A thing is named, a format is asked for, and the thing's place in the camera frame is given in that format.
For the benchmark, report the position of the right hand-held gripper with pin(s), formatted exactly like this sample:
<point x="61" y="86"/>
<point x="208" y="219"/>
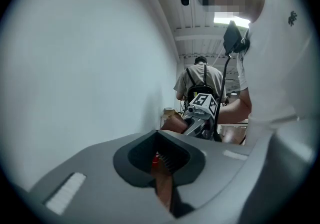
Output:
<point x="201" y="100"/>

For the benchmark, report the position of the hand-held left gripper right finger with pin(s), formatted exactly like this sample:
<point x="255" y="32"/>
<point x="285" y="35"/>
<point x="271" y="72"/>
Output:
<point x="220" y="180"/>

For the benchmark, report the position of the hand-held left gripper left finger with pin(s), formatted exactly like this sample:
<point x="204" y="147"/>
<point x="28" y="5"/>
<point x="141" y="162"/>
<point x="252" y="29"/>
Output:
<point x="100" y="188"/>

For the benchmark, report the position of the red fire extinguisher instruction sign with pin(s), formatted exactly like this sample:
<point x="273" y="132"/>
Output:
<point x="156" y="159"/>

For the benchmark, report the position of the person's right forearm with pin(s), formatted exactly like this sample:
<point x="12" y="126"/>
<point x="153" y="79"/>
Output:
<point x="235" y="110"/>

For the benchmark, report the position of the brown cardboard box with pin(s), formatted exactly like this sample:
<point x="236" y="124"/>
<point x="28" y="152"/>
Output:
<point x="169" y="112"/>

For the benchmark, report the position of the black chest box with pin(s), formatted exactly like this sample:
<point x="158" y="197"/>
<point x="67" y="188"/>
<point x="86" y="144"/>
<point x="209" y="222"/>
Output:
<point x="232" y="37"/>

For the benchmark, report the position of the person's white shirt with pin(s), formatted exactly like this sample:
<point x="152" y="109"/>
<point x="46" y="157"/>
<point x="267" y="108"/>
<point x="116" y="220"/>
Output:
<point x="280" y="67"/>

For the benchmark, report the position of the ceiling light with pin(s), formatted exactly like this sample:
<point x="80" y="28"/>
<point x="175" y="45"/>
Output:
<point x="225" y="18"/>

